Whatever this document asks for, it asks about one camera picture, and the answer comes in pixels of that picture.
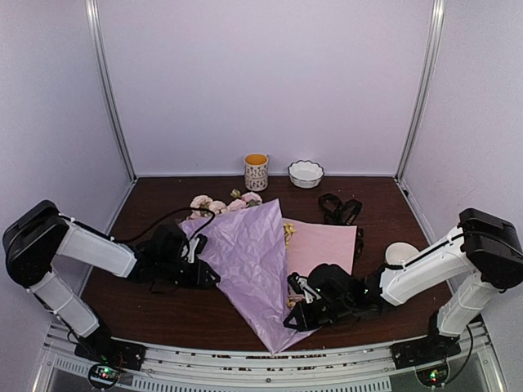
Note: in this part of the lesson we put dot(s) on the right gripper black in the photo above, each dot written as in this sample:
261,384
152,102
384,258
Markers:
306,322

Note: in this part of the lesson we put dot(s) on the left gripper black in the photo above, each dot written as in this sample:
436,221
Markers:
198,279

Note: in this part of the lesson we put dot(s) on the fake flower bunch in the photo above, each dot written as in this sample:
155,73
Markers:
289,231

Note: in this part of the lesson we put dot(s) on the purple wrapping paper sheet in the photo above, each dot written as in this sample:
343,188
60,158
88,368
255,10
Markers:
248,250

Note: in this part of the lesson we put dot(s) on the black printed ribbon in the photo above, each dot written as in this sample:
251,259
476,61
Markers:
337,212

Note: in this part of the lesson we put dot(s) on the pink carnation stem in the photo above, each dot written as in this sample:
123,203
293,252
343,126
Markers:
242,201

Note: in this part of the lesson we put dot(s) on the pale pink rose stem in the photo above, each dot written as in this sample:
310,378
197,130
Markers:
202,203

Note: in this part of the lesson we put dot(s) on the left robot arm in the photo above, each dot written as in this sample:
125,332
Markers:
44,235

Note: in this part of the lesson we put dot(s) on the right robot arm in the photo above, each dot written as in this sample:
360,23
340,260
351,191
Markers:
484,247

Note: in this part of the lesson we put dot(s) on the plain white bowl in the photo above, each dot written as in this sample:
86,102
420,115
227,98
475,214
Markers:
399,253

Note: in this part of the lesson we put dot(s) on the left green circuit board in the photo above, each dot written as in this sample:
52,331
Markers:
102,376

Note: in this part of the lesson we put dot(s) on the green circuit board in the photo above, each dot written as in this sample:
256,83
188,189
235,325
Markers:
102,376
434,376

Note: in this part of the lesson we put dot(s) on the patterned cup with orange inside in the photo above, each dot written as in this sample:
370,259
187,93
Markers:
256,175

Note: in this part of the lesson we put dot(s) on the white scalloped bowl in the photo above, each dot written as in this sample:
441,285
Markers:
305,174

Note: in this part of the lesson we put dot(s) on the right green circuit board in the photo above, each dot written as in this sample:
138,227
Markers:
434,376

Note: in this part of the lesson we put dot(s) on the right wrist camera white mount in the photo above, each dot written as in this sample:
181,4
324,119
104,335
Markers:
299,290

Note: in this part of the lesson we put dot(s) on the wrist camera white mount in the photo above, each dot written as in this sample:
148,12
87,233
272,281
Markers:
194,247
299,290

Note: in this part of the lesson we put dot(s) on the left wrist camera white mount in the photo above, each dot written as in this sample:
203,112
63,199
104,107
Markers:
194,247

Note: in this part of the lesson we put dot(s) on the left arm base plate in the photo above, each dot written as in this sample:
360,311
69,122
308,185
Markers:
119,354

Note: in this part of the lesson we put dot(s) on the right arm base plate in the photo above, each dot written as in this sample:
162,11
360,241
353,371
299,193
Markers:
423,350

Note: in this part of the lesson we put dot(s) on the front aluminium rail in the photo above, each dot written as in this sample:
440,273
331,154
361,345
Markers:
358,368

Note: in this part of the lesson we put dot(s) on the left aluminium frame post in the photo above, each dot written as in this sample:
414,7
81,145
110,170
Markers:
94,24

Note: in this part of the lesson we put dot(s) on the aluminium frame post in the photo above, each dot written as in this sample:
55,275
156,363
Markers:
94,24
428,67

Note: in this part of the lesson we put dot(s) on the right aluminium frame post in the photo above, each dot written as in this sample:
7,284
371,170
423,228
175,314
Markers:
428,67

